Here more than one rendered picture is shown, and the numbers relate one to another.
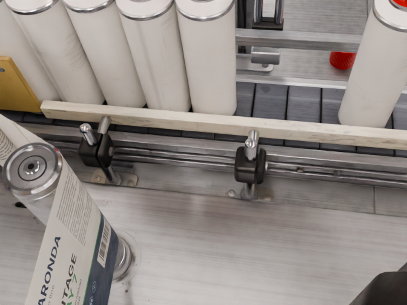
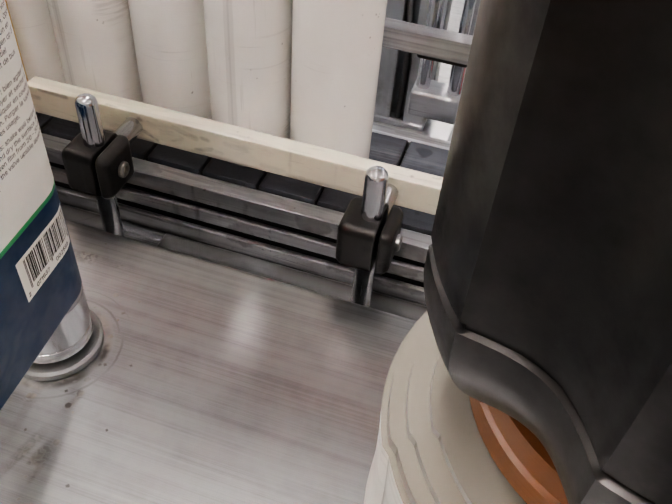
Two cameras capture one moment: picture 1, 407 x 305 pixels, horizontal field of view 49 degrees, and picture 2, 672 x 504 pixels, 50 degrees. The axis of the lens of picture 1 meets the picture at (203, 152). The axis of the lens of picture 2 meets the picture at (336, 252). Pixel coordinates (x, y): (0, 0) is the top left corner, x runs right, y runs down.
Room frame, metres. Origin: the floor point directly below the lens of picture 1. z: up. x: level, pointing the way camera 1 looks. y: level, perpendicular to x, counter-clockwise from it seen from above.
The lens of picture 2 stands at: (-0.07, -0.02, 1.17)
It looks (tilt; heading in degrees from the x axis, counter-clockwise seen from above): 45 degrees down; 358
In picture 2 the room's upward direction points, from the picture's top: 5 degrees clockwise
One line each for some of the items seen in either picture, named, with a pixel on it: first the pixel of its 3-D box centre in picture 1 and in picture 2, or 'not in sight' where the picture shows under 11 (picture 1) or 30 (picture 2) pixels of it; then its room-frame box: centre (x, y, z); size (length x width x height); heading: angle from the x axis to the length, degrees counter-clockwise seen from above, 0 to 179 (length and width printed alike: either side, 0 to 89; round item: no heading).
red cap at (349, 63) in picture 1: (344, 51); not in sight; (0.39, -0.20, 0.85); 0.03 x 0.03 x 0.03
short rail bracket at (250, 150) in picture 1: (251, 172); (368, 255); (0.21, -0.05, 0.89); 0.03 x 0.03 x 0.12; 74
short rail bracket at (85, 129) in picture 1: (105, 144); (119, 167); (0.27, 0.11, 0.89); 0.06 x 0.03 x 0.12; 164
